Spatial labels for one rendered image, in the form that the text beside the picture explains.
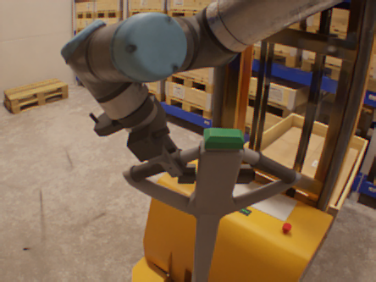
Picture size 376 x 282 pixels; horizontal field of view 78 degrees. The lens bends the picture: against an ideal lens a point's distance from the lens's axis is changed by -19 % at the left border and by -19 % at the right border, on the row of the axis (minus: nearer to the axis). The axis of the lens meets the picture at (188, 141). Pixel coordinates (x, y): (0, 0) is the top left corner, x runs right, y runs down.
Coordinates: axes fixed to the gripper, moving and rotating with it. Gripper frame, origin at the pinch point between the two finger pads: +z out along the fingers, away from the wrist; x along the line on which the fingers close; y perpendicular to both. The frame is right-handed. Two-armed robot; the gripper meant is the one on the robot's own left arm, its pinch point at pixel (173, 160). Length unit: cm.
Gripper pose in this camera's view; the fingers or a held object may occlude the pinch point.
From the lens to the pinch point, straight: 62.1
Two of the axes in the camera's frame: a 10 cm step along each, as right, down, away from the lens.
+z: 4.5, 6.5, 6.1
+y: 9.0, -3.3, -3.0
